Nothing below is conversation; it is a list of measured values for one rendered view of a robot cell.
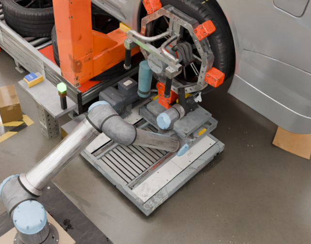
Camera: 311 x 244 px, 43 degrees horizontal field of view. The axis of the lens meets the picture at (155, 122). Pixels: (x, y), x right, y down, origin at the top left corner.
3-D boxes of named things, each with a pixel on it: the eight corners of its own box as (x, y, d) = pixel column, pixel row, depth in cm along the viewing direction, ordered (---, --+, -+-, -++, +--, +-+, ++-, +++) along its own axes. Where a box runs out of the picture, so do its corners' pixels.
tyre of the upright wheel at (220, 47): (264, 62, 239) (209, -37, 232) (241, 79, 227) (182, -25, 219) (199, 90, 295) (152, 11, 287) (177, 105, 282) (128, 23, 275)
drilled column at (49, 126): (60, 133, 306) (54, 94, 275) (49, 140, 301) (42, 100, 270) (52, 126, 310) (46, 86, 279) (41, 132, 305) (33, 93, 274)
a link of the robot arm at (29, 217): (25, 251, 194) (20, 233, 182) (11, 224, 203) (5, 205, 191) (54, 235, 201) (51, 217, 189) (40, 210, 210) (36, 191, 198)
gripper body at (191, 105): (192, 108, 258) (179, 116, 251) (186, 96, 256) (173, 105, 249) (199, 106, 251) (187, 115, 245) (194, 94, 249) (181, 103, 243)
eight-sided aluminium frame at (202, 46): (203, 103, 258) (220, 33, 218) (197, 108, 255) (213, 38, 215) (144, 62, 282) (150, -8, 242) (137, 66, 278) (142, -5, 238)
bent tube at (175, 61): (198, 51, 229) (200, 36, 222) (175, 65, 219) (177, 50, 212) (175, 37, 237) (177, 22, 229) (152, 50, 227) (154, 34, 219)
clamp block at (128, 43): (140, 44, 242) (140, 37, 238) (129, 50, 237) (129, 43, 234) (134, 40, 244) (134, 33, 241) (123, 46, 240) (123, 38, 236)
